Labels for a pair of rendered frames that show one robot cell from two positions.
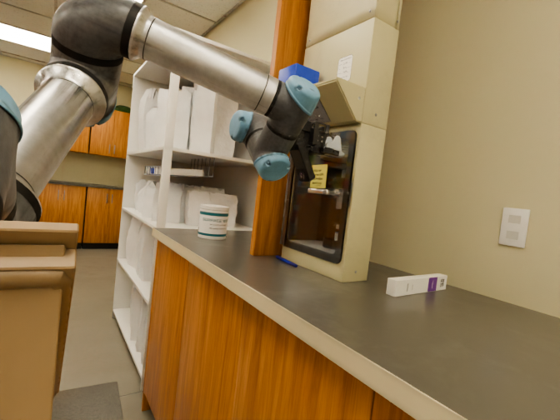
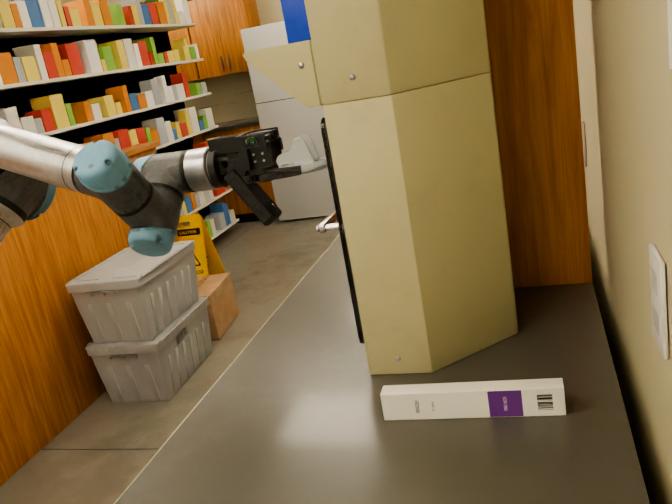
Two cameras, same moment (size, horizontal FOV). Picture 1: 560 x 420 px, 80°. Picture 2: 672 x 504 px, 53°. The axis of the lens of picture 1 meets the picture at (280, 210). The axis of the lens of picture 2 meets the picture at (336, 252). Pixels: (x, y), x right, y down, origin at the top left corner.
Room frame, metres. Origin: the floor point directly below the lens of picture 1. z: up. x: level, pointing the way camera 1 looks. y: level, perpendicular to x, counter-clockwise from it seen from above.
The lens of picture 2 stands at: (0.31, -1.04, 1.49)
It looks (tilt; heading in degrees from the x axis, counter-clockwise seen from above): 16 degrees down; 52
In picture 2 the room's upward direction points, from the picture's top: 10 degrees counter-clockwise
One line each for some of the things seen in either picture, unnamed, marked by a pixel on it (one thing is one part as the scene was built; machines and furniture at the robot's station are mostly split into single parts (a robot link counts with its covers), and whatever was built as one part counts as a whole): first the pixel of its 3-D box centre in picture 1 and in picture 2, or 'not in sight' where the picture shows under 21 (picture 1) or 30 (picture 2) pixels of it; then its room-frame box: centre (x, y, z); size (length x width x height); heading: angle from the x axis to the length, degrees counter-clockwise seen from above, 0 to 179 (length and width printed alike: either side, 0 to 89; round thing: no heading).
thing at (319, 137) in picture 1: (304, 137); (247, 158); (0.93, -0.04, 1.34); 0.12 x 0.08 x 0.09; 125
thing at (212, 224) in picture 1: (213, 221); not in sight; (1.55, 0.30, 1.02); 0.13 x 0.13 x 0.15
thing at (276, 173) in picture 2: (325, 151); (278, 172); (0.94, -0.11, 1.31); 0.09 x 0.05 x 0.02; 125
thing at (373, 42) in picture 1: (348, 159); (423, 132); (1.18, -0.22, 1.33); 0.32 x 0.25 x 0.77; 35
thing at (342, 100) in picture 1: (312, 108); (311, 71); (1.08, -0.07, 1.46); 0.32 x 0.12 x 0.10; 35
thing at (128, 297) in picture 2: not in sight; (141, 290); (1.53, 2.20, 0.49); 0.60 x 0.42 x 0.33; 35
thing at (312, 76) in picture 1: (297, 84); (316, 15); (1.16, -0.01, 1.56); 0.10 x 0.10 x 0.09; 35
